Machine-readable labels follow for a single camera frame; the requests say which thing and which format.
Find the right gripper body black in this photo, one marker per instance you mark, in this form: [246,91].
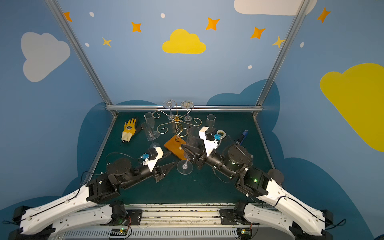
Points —
[199,157]

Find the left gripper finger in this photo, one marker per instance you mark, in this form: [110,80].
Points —
[165,155]
[165,169]

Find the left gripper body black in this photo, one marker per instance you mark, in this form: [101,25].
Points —
[157,173]

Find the wine glass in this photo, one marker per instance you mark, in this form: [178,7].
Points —
[211,120]
[149,117]
[185,167]
[188,106]
[169,104]
[151,135]

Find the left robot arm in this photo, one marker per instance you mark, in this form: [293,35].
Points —
[94,203]

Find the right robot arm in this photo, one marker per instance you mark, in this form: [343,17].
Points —
[287,214]

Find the white tape roll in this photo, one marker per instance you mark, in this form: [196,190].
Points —
[222,134]

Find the yellow black work glove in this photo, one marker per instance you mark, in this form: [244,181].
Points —
[131,128]

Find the left circuit board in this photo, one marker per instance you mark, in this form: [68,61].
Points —
[120,233]

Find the circuit board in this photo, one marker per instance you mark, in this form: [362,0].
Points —
[120,233]
[244,234]

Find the brown cup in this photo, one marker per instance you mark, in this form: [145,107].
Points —
[277,175]

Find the right circuit board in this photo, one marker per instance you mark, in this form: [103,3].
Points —
[244,234]

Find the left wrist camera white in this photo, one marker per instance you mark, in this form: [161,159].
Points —
[151,157]

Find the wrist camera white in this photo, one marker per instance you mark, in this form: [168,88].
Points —
[151,157]
[210,138]

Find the gold wire glass rack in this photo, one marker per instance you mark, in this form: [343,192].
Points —
[180,129]

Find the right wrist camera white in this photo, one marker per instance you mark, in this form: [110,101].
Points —
[210,138]

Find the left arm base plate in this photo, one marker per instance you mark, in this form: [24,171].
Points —
[132,216]

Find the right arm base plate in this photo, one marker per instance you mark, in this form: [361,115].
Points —
[232,217]

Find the aluminium rail base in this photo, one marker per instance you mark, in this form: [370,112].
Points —
[169,221]

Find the aluminium frame right post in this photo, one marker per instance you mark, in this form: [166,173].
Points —
[283,52]

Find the aluminium frame post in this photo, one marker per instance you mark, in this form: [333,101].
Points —
[283,52]
[65,25]

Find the aluminium frame left post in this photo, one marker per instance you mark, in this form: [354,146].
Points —
[65,25]

